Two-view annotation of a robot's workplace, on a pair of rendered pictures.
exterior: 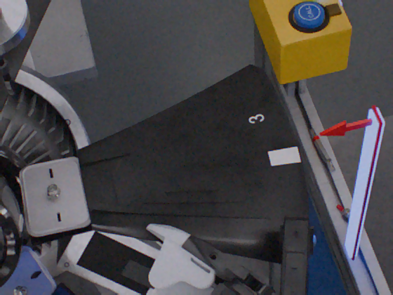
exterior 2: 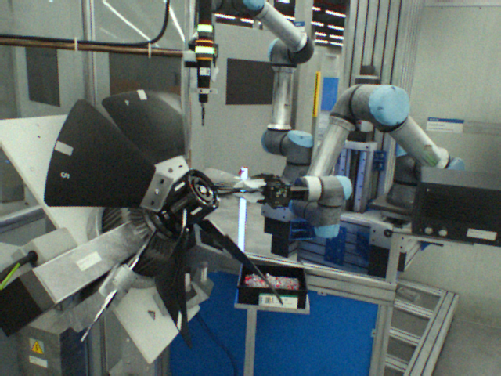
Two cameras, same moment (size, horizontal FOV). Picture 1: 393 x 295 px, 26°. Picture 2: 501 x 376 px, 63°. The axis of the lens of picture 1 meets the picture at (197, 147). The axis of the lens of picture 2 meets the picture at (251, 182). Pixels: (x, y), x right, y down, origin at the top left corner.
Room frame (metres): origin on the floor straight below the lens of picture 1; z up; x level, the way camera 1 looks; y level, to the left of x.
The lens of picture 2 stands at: (-0.16, 1.06, 1.49)
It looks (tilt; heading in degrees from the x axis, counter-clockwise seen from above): 14 degrees down; 297
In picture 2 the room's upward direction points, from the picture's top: 3 degrees clockwise
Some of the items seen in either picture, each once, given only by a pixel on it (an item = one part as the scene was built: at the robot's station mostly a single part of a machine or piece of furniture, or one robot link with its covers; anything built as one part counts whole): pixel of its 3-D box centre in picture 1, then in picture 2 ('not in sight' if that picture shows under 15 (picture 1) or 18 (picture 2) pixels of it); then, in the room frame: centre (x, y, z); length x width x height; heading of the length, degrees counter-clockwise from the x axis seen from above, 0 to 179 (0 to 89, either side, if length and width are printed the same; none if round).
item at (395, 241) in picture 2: not in sight; (394, 254); (-0.02, -0.28, 0.96); 0.03 x 0.03 x 0.20; 8
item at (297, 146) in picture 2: not in sight; (298, 146); (0.50, -0.72, 1.20); 0.13 x 0.12 x 0.14; 160
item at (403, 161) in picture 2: not in sight; (412, 163); (0.00, -0.65, 1.20); 0.13 x 0.12 x 0.14; 147
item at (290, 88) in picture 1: (295, 62); not in sight; (0.80, -0.16, 0.92); 0.03 x 0.03 x 0.12; 8
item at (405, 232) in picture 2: not in sight; (431, 236); (-0.12, -0.30, 1.04); 0.24 x 0.03 x 0.03; 8
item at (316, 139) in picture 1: (322, 149); not in sight; (0.67, -0.18, 0.87); 0.08 x 0.01 x 0.01; 15
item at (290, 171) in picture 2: not in sight; (297, 171); (0.50, -0.71, 1.09); 0.15 x 0.15 x 0.10
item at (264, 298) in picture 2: not in sight; (272, 286); (0.31, -0.06, 0.85); 0.22 x 0.17 x 0.07; 24
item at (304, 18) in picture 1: (309, 15); not in sight; (0.75, -0.17, 1.08); 0.04 x 0.04 x 0.02
